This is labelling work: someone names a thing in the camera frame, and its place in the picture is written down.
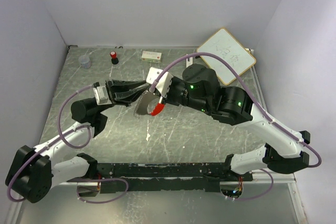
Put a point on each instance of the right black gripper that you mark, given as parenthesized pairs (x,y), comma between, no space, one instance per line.
(174,80)

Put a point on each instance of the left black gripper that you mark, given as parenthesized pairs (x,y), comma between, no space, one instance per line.
(127,97)

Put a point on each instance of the red handled metal keyring holder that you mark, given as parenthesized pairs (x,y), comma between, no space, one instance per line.
(142,107)

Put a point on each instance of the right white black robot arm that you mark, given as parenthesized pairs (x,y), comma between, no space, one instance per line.
(280,153)

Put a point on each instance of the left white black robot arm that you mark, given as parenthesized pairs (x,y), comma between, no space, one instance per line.
(36,170)

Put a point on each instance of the white stapler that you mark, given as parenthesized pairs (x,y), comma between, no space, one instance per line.
(189,61)

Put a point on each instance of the red black stamp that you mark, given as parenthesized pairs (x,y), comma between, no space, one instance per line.
(114,58)

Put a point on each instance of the clear plastic cup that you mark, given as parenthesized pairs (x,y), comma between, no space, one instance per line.
(85,61)

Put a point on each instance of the white green staple box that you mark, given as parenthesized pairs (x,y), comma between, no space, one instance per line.
(150,56)

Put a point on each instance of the yellow framed whiteboard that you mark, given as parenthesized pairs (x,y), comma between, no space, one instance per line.
(224,45)

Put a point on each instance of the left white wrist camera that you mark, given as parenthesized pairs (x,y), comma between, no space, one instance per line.
(100,94)

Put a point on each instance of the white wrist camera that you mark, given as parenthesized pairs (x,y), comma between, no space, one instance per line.
(158,81)
(100,94)

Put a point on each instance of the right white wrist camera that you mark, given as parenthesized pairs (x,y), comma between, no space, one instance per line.
(158,81)

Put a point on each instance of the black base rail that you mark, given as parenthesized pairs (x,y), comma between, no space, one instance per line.
(171,176)

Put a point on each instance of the aluminium extrusion rail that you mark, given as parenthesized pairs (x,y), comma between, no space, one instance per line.
(264,176)

